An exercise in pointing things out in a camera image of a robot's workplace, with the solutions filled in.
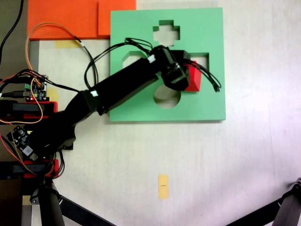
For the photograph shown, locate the small orange flat block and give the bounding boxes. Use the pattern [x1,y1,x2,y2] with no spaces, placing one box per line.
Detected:
[97,0,137,37]

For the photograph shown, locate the black usb plug cable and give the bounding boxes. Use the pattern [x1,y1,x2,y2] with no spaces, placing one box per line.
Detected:
[0,90,31,98]

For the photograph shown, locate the green shape sorter board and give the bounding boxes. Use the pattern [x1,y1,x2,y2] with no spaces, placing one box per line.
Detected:
[109,7,227,123]

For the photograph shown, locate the black tripod leg with joint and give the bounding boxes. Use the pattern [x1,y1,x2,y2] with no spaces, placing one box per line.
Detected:
[29,178,116,226]

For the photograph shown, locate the thin orange wire loop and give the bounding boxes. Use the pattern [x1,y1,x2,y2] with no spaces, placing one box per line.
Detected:
[25,22,76,82]

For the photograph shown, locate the thin black wire bundle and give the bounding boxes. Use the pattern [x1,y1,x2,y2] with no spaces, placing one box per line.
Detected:
[74,35,99,91]

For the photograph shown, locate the yellow tape block marker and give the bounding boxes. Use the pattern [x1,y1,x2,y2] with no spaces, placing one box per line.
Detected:
[158,173,170,200]

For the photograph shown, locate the large orange flat block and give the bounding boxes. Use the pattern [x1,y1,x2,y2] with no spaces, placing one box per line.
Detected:
[27,0,100,40]

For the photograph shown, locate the yellow tape by circuit board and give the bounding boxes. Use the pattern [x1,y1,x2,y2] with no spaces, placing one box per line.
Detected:
[48,88,60,102]

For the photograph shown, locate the thick black power cable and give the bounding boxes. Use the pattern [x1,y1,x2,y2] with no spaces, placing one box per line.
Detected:
[0,0,24,65]

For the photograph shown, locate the red and black table clamp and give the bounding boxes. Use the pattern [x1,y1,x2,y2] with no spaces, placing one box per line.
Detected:
[0,100,59,121]
[0,158,60,180]

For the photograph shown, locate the black circuit board with chip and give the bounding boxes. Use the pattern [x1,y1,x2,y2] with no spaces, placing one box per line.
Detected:
[6,125,40,162]

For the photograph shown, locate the black gripper motor cable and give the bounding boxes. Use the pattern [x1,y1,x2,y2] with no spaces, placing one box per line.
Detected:
[185,60,222,93]

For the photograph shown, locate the long yellow tape strip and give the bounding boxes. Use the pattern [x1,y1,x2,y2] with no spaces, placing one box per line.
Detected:
[55,39,82,49]

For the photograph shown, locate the orange and red base wires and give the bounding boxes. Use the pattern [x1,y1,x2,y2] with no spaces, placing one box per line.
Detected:
[0,134,54,177]

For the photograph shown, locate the green circuit board with wires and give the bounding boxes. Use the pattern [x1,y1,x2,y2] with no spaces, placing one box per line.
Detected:
[24,74,49,102]

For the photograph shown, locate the red square block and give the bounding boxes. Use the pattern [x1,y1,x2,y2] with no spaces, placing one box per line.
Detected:
[184,60,203,93]

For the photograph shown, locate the black arm motor cable loop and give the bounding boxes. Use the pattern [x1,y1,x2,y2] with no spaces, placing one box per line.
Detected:
[84,37,156,89]

